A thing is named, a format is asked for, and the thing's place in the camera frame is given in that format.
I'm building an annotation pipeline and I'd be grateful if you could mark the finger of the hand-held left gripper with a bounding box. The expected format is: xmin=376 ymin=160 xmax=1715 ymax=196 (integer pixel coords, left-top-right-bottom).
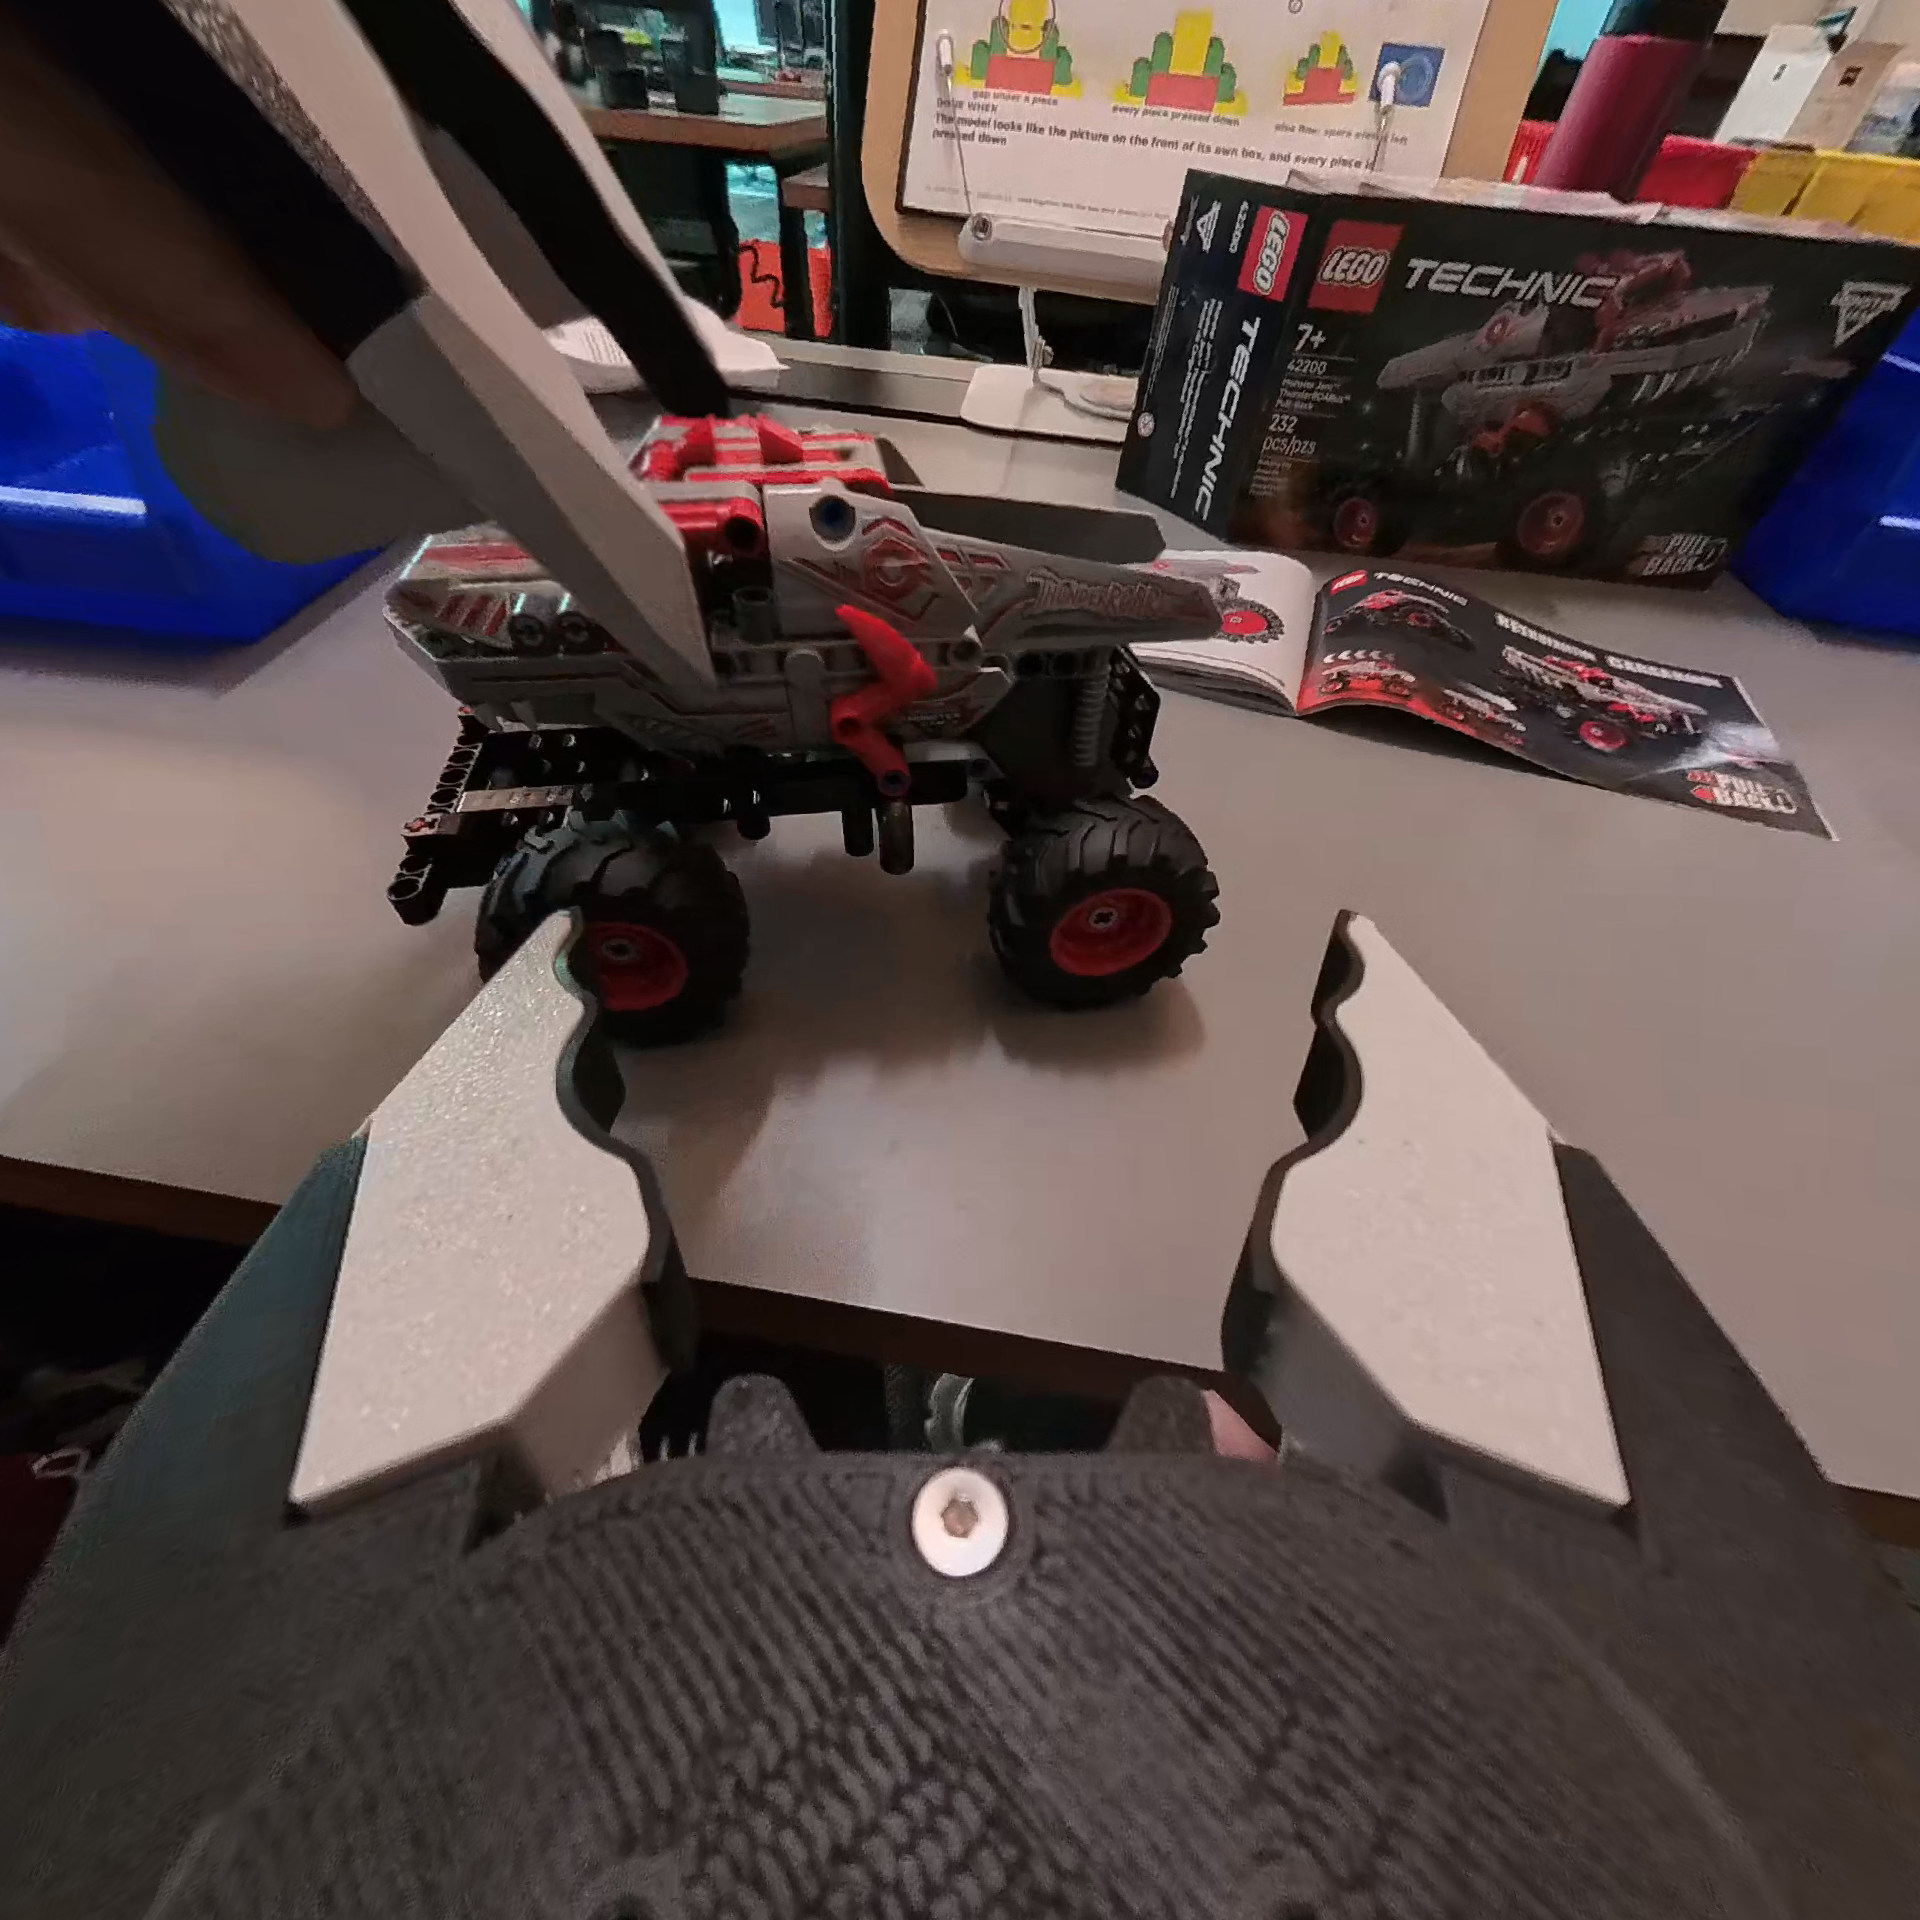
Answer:
xmin=343 ymin=0 xmax=721 ymax=688
xmin=450 ymin=0 xmax=740 ymax=424

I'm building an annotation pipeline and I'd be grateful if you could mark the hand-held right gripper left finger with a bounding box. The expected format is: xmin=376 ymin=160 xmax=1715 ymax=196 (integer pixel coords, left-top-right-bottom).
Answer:
xmin=285 ymin=906 xmax=699 ymax=1516

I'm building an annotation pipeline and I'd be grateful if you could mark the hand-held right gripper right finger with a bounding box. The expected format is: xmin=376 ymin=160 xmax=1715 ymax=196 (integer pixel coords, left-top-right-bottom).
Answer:
xmin=1222 ymin=906 xmax=1633 ymax=1516

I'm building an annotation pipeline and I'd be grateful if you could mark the red grey toy monster truck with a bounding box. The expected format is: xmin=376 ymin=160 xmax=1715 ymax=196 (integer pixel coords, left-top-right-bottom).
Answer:
xmin=381 ymin=413 xmax=1225 ymax=1053

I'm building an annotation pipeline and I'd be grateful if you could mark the grey desk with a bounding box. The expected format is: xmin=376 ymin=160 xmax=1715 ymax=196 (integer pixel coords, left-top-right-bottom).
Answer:
xmin=0 ymin=335 xmax=1920 ymax=1548

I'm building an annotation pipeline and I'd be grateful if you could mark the wooden background table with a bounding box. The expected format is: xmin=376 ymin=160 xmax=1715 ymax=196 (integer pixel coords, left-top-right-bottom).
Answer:
xmin=577 ymin=86 xmax=834 ymax=351

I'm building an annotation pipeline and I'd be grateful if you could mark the white crumpled paper bag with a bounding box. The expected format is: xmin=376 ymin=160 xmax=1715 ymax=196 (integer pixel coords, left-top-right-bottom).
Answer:
xmin=546 ymin=289 xmax=785 ymax=399

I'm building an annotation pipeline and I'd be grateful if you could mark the blue plastic bin with tag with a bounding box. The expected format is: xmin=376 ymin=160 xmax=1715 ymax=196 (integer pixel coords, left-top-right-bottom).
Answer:
xmin=0 ymin=318 xmax=397 ymax=652

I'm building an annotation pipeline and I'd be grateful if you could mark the white sign stand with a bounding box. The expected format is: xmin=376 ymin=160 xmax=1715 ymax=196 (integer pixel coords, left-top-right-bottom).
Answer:
xmin=956 ymin=211 xmax=1174 ymax=446

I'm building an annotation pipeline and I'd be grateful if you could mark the toy truck instruction booklet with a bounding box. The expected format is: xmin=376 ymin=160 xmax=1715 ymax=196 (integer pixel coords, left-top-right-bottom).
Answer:
xmin=1130 ymin=546 xmax=1839 ymax=843

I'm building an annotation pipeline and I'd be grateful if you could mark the wooden instruction sign board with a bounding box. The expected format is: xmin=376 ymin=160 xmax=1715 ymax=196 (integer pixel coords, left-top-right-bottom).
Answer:
xmin=861 ymin=0 xmax=1563 ymax=287

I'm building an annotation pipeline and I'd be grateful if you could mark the black toy set box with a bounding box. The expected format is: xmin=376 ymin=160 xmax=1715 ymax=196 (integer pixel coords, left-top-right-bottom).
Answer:
xmin=1117 ymin=166 xmax=1920 ymax=591

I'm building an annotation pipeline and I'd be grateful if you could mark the maroon bottle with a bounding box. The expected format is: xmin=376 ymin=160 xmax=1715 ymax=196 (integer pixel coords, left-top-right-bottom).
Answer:
xmin=1526 ymin=37 xmax=1667 ymax=198

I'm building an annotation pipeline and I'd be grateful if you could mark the red plastic bin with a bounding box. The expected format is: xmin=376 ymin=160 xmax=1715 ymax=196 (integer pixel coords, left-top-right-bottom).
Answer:
xmin=1500 ymin=127 xmax=1758 ymax=213

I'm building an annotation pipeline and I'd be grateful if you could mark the yellow plastic bin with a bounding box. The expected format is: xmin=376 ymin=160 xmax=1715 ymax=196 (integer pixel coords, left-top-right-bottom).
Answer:
xmin=1730 ymin=150 xmax=1920 ymax=249

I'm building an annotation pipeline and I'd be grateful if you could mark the white cardboard box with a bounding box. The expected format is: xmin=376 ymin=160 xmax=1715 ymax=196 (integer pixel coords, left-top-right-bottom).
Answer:
xmin=1712 ymin=21 xmax=1880 ymax=147

